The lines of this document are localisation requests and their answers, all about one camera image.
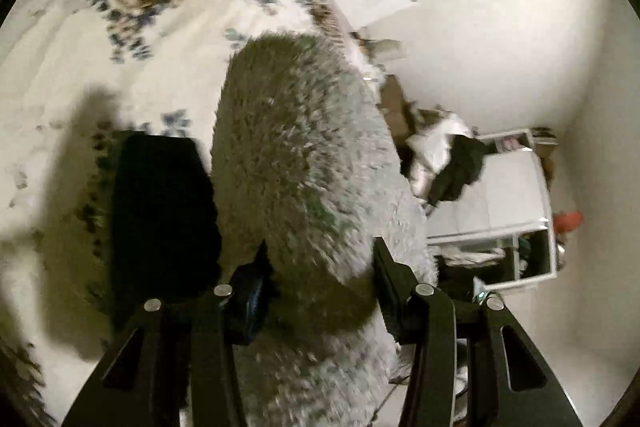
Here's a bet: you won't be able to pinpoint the grey fluffy pants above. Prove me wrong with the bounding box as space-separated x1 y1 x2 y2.
212 34 437 426

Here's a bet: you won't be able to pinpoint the white storage cabinet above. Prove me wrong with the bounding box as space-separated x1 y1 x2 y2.
427 129 558 291

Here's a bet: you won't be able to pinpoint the red round object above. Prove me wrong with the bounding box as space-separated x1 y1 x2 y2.
553 210 585 234

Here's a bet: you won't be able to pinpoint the white and black clothes heap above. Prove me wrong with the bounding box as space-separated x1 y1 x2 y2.
406 106 488 213

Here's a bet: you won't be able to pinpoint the cardboard box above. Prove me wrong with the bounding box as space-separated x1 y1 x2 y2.
376 75 413 147

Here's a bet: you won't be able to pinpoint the white floral blanket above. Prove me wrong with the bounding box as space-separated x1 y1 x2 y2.
1 0 382 426

